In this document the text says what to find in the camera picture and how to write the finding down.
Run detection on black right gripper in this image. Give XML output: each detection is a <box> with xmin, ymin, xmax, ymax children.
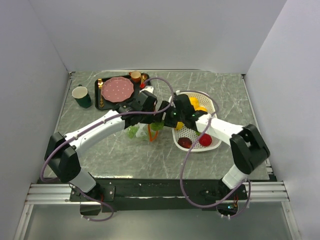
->
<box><xmin>154</xmin><ymin>100</ymin><xmax>185</xmax><ymax>129</ymax></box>

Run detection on green round cabbage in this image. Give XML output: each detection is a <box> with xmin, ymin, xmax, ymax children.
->
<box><xmin>150</xmin><ymin>121</ymin><xmax>164</xmax><ymax>132</ymax></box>

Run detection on yellow corn cob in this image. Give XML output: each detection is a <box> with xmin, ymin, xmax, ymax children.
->
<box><xmin>175</xmin><ymin>121</ymin><xmax>184</xmax><ymax>131</ymax></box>

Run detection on clear zip top bag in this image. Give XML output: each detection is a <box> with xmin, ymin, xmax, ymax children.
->
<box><xmin>132</xmin><ymin>123</ymin><xmax>159</xmax><ymax>142</ymax></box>

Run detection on green grape bunch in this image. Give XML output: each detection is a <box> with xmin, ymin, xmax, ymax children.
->
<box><xmin>127</xmin><ymin>126</ymin><xmax>139</xmax><ymax>139</ymax></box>

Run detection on yellow orange fruit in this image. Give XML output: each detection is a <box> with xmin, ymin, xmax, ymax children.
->
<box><xmin>195</xmin><ymin>106</ymin><xmax>208</xmax><ymax>113</ymax></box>

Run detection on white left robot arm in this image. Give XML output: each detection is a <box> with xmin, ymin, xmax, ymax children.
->
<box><xmin>45</xmin><ymin>90</ymin><xmax>157</xmax><ymax>201</ymax></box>

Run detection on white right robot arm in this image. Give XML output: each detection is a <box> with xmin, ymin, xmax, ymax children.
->
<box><xmin>160</xmin><ymin>93</ymin><xmax>270</xmax><ymax>199</ymax></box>

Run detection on gold spoon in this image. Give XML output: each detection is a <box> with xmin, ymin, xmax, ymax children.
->
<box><xmin>140</xmin><ymin>73</ymin><xmax>148</xmax><ymax>85</ymax></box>

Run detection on small orange cup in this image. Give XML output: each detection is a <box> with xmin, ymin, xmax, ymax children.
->
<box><xmin>129</xmin><ymin>70</ymin><xmax>142</xmax><ymax>83</ymax></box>

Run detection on pink dotted plate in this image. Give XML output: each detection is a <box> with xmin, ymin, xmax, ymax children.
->
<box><xmin>101</xmin><ymin>76</ymin><xmax>134</xmax><ymax>103</ymax></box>

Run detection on dark red plum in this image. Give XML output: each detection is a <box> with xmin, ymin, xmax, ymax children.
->
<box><xmin>177</xmin><ymin>137</ymin><xmax>193</xmax><ymax>149</ymax></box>

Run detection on black serving tray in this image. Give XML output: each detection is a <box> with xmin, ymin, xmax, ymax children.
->
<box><xmin>94</xmin><ymin>74</ymin><xmax>141</xmax><ymax>111</ymax></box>

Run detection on red strawberry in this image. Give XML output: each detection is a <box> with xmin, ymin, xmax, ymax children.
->
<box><xmin>198</xmin><ymin>133</ymin><xmax>213</xmax><ymax>147</ymax></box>

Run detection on gold fork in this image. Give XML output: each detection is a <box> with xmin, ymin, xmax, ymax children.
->
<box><xmin>97</xmin><ymin>78</ymin><xmax>104</xmax><ymax>108</ymax></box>

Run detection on dark green mug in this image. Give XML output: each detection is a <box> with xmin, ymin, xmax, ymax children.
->
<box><xmin>71</xmin><ymin>84</ymin><xmax>92</xmax><ymax>109</ymax></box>

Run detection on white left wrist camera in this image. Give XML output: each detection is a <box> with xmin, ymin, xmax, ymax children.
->
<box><xmin>139</xmin><ymin>83</ymin><xmax>154</xmax><ymax>94</ymax></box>

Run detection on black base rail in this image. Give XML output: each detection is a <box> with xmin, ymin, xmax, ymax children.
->
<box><xmin>68</xmin><ymin>178</ymin><xmax>251</xmax><ymax>213</ymax></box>

